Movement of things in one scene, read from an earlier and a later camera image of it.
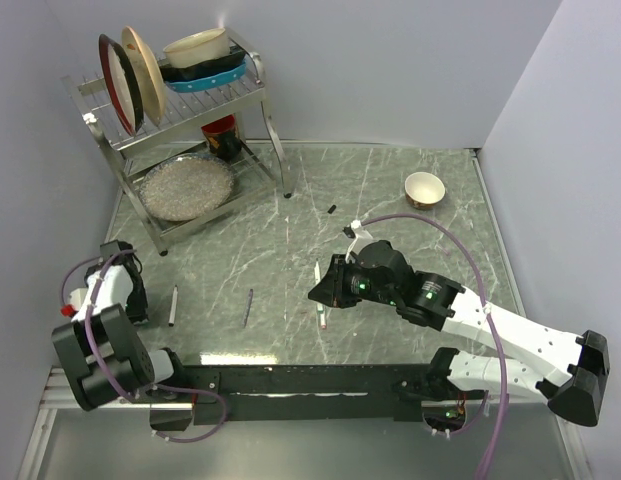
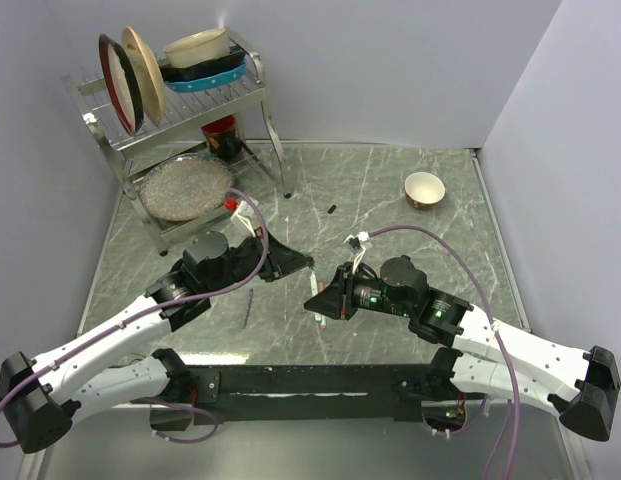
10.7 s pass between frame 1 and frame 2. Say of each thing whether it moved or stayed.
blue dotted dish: stayed
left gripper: moved
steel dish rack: stayed
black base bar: stayed
